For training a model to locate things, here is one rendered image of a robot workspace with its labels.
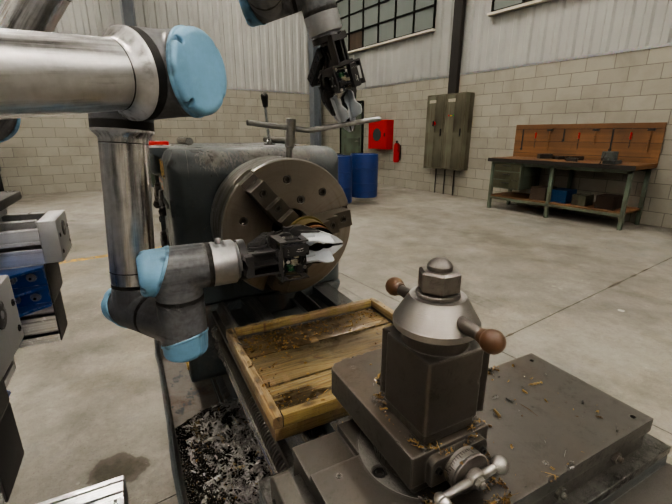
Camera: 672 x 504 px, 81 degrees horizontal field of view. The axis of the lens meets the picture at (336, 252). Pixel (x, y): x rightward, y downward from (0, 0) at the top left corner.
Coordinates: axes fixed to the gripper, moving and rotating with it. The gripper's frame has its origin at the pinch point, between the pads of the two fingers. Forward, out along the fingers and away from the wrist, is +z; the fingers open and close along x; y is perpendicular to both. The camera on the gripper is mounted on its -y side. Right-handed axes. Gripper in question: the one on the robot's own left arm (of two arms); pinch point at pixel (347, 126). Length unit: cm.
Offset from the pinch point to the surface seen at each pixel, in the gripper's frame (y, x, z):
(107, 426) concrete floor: -93, -112, 99
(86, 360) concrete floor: -162, -124, 95
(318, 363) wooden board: 31, -36, 32
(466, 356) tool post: 67, -31, 11
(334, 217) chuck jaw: 12.0, -15.9, 15.1
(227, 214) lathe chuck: 5.9, -36.2, 6.2
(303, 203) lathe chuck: 6.0, -19.6, 11.1
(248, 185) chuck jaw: 5.8, -29.7, 2.4
